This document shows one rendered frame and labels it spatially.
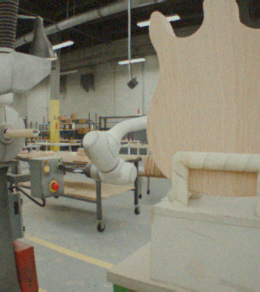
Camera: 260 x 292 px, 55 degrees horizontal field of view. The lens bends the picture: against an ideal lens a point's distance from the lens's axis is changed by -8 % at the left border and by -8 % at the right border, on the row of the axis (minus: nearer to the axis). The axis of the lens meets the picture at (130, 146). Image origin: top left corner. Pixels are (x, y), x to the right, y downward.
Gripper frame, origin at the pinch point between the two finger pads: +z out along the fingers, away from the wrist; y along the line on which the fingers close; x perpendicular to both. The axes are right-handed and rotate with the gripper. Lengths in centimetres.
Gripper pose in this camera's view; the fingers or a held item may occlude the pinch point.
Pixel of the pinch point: (65, 167)
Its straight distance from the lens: 141.3
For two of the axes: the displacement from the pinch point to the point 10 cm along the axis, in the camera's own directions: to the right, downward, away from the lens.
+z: -8.5, -0.2, 5.3
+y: 5.3, -0.5, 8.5
